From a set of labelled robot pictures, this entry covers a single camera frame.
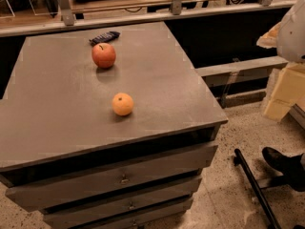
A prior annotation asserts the middle grey drawer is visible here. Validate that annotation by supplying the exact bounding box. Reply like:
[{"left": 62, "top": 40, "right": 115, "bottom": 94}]
[{"left": 42, "top": 175, "right": 203, "bottom": 229}]

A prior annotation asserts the bottom grey drawer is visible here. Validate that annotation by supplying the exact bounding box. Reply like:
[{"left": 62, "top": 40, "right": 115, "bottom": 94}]
[{"left": 72, "top": 195, "right": 194, "bottom": 229}]

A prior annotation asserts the low wooden shelf beam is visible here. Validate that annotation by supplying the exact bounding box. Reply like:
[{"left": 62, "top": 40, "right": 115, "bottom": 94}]
[{"left": 196, "top": 56, "right": 287, "bottom": 108}]

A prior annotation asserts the orange fruit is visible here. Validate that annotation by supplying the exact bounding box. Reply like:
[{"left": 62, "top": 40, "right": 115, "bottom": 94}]
[{"left": 112, "top": 93, "right": 134, "bottom": 116}]

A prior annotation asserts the red apple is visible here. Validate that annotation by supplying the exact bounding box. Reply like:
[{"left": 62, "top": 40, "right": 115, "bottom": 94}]
[{"left": 91, "top": 43, "right": 116, "bottom": 69}]

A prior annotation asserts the black shoe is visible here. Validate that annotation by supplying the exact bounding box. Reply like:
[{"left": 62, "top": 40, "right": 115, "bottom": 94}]
[{"left": 262, "top": 147, "right": 305, "bottom": 192}]

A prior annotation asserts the black metal bar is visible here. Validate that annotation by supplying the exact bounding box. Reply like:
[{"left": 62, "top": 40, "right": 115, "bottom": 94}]
[{"left": 234, "top": 149, "right": 282, "bottom": 229}]

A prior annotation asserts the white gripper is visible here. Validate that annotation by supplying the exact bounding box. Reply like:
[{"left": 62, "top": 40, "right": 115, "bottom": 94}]
[{"left": 256, "top": 0, "right": 305, "bottom": 121}]

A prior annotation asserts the top grey drawer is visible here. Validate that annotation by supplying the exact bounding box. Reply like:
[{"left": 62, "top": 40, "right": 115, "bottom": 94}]
[{"left": 6, "top": 142, "right": 217, "bottom": 212}]

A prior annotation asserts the dark snack bar wrapper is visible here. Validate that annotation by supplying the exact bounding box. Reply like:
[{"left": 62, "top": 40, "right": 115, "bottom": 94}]
[{"left": 90, "top": 31, "right": 120, "bottom": 46}]

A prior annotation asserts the grey drawer cabinet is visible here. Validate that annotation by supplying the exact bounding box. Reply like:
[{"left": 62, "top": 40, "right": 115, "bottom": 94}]
[{"left": 0, "top": 23, "right": 227, "bottom": 216}]

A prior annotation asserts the metal railing frame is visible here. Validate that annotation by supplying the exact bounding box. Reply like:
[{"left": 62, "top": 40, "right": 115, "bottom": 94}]
[{"left": 0, "top": 0, "right": 295, "bottom": 37}]

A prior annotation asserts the grey drawer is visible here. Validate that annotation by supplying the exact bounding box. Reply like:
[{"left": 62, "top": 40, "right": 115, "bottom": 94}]
[
  {"left": 72, "top": 195, "right": 194, "bottom": 229},
  {"left": 6, "top": 142, "right": 217, "bottom": 212},
  {"left": 42, "top": 175, "right": 203, "bottom": 229}
]

